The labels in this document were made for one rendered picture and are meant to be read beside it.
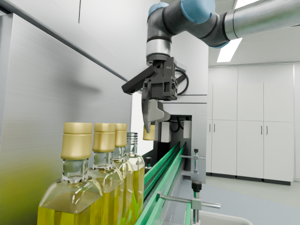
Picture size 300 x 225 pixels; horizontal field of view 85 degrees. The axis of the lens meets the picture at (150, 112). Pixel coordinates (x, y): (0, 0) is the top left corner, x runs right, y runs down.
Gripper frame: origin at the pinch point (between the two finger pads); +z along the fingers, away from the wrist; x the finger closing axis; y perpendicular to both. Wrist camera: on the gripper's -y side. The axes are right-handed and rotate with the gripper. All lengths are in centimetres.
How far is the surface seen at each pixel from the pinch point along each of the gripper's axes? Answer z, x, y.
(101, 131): 0.2, -23.8, 2.3
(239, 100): -61, 371, 58
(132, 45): -37.3, 20.9, -19.2
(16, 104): -3.5, -29.2, -9.6
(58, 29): -19.6, -22.0, -11.4
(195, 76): -39, 87, 1
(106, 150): 2.9, -23.4, 3.2
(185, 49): -62, 86, -7
